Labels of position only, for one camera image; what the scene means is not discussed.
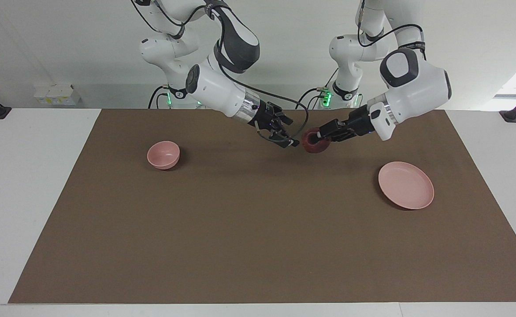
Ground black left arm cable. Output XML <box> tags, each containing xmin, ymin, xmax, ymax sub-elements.
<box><xmin>357</xmin><ymin>0</ymin><xmax>426</xmax><ymax>49</ymax></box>

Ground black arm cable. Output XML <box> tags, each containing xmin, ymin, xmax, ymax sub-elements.
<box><xmin>357</xmin><ymin>0</ymin><xmax>426</xmax><ymax>49</ymax></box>
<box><xmin>130</xmin><ymin>0</ymin><xmax>309</xmax><ymax>142</ymax></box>

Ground black base cable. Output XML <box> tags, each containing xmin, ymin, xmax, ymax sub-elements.
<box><xmin>295</xmin><ymin>87</ymin><xmax>329</xmax><ymax>110</ymax></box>
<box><xmin>148</xmin><ymin>86</ymin><xmax>170</xmax><ymax>109</ymax></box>

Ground pink plate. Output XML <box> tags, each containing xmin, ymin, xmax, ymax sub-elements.
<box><xmin>378</xmin><ymin>161</ymin><xmax>435</xmax><ymax>210</ymax></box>

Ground white socket boxes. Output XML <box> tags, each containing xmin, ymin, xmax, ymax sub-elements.
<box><xmin>34</xmin><ymin>85</ymin><xmax>82</xmax><ymax>105</ymax></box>

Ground dark red apple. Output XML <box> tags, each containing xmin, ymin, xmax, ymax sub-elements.
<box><xmin>303</xmin><ymin>128</ymin><xmax>331</xmax><ymax>154</ymax></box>

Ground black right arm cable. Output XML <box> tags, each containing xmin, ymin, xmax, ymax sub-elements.
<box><xmin>130</xmin><ymin>0</ymin><xmax>309</xmax><ymax>142</ymax></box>

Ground pink bowl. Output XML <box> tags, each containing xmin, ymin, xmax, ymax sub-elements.
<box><xmin>147</xmin><ymin>140</ymin><xmax>181</xmax><ymax>170</ymax></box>

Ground brown table mat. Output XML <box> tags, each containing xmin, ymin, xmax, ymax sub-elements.
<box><xmin>8</xmin><ymin>108</ymin><xmax>516</xmax><ymax>304</ymax></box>

